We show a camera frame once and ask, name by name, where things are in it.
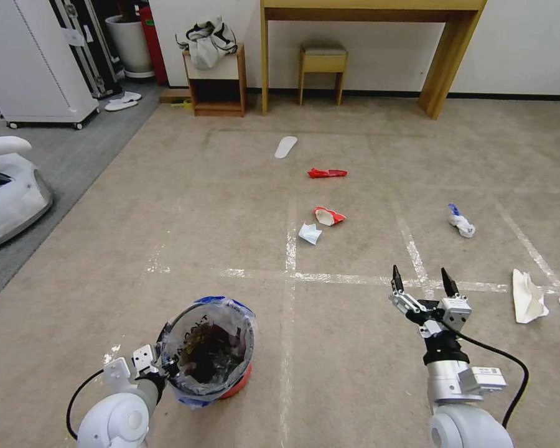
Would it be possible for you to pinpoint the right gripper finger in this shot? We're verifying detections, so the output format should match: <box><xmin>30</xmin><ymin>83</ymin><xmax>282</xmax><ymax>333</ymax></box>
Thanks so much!
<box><xmin>388</xmin><ymin>264</ymin><xmax>428</xmax><ymax>324</ymax></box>
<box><xmin>441</xmin><ymin>266</ymin><xmax>469</xmax><ymax>303</ymax></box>

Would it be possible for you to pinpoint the red trash bin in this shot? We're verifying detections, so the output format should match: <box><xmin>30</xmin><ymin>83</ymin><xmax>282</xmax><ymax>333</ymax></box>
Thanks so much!
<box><xmin>214</xmin><ymin>362</ymin><xmax>254</xmax><ymax>401</ymax></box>

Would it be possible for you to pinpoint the clear blue-printed bin liner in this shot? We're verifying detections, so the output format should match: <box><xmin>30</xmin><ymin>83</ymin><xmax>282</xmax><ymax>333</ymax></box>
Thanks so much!
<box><xmin>156</xmin><ymin>294</ymin><xmax>258</xmax><ymax>411</ymax></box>

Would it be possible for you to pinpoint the blue white crumpled wrapper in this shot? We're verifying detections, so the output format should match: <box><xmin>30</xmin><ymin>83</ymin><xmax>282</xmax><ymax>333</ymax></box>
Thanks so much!
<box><xmin>447</xmin><ymin>203</ymin><xmax>477</xmax><ymax>240</ymax></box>

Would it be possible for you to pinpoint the white crumpled paper sheet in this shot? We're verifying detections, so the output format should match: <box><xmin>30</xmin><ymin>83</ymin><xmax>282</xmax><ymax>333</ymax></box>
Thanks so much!
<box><xmin>511</xmin><ymin>268</ymin><xmax>551</xmax><ymax>324</ymax></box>

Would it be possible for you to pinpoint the crushed red white cup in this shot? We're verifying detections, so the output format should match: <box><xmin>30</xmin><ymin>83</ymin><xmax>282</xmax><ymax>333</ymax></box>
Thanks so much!
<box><xmin>313</xmin><ymin>207</ymin><xmax>347</xmax><ymax>228</ymax></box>

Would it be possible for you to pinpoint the pale blue crumpled carton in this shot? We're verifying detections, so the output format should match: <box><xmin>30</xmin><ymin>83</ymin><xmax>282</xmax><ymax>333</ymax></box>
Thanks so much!
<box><xmin>298</xmin><ymin>222</ymin><xmax>324</xmax><ymax>247</ymax></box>

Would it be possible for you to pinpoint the red crumpled wrapper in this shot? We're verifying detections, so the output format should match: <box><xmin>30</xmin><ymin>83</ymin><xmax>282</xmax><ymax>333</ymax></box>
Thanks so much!
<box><xmin>307</xmin><ymin>167</ymin><xmax>348</xmax><ymax>180</ymax></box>

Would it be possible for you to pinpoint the white shoe insole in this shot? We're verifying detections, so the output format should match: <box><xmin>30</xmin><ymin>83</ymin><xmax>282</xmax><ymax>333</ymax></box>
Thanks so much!
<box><xmin>274</xmin><ymin>135</ymin><xmax>299</xmax><ymax>159</ymax></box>

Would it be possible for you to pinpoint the wooden stool with cushion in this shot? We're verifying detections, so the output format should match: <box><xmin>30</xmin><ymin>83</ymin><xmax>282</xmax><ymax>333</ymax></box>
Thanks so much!
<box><xmin>299</xmin><ymin>44</ymin><xmax>348</xmax><ymax>106</ymax></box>

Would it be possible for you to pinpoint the wooden desk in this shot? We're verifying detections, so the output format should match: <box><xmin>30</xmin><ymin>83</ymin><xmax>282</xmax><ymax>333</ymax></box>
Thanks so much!
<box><xmin>259</xmin><ymin>0</ymin><xmax>488</xmax><ymax>121</ymax></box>

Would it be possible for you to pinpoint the flat brown box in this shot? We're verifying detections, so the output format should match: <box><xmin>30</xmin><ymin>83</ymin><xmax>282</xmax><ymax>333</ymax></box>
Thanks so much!
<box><xmin>159</xmin><ymin>88</ymin><xmax>192</xmax><ymax>105</ymax></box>

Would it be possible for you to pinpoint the white rounded robot limb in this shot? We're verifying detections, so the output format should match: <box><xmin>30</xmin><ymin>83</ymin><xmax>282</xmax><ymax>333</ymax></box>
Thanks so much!
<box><xmin>0</xmin><ymin>135</ymin><xmax>32</xmax><ymax>162</ymax></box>

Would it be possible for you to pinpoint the wooden bedside cabinet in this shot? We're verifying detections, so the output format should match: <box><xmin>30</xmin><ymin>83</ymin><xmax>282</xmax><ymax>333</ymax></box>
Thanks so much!
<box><xmin>182</xmin><ymin>42</ymin><xmax>247</xmax><ymax>118</ymax></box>

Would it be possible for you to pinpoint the grey white cloth bag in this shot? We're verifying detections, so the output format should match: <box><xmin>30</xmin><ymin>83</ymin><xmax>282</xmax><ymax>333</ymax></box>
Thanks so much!
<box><xmin>175</xmin><ymin>15</ymin><xmax>239</xmax><ymax>71</ymax></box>

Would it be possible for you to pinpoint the black flight case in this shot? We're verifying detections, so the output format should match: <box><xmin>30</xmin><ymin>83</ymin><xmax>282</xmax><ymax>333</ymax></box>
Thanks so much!
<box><xmin>51</xmin><ymin>0</ymin><xmax>124</xmax><ymax>100</ymax></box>

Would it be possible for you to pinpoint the red fire extinguisher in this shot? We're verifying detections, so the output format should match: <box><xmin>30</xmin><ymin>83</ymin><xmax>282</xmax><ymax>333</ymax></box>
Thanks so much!
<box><xmin>138</xmin><ymin>4</ymin><xmax>169</xmax><ymax>87</ymax></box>

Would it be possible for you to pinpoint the white plant pot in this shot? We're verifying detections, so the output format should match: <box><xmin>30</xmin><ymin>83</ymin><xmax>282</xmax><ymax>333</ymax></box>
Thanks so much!
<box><xmin>105</xmin><ymin>15</ymin><xmax>156</xmax><ymax>79</ymax></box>

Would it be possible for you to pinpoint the white wheeled cabinet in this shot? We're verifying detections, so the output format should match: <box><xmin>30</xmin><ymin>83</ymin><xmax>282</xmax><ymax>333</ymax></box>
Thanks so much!
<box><xmin>0</xmin><ymin>0</ymin><xmax>100</xmax><ymax>131</ymax></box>

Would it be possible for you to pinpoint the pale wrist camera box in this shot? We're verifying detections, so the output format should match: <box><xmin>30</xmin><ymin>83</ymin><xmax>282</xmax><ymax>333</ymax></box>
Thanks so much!
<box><xmin>131</xmin><ymin>344</ymin><xmax>162</xmax><ymax>374</ymax></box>
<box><xmin>437</xmin><ymin>297</ymin><xmax>473</xmax><ymax>333</ymax></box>

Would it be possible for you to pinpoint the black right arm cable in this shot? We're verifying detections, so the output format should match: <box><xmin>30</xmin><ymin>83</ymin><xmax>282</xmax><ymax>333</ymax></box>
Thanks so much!
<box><xmin>441</xmin><ymin>326</ymin><xmax>530</xmax><ymax>429</ymax></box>

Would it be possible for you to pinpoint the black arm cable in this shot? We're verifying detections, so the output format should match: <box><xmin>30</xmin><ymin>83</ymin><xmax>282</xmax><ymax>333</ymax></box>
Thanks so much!
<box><xmin>441</xmin><ymin>326</ymin><xmax>530</xmax><ymax>429</ymax></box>
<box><xmin>65</xmin><ymin>371</ymin><xmax>106</xmax><ymax>441</ymax></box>

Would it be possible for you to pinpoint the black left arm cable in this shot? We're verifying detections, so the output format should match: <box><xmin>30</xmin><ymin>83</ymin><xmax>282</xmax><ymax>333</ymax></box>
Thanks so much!
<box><xmin>65</xmin><ymin>371</ymin><xmax>106</xmax><ymax>441</ymax></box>

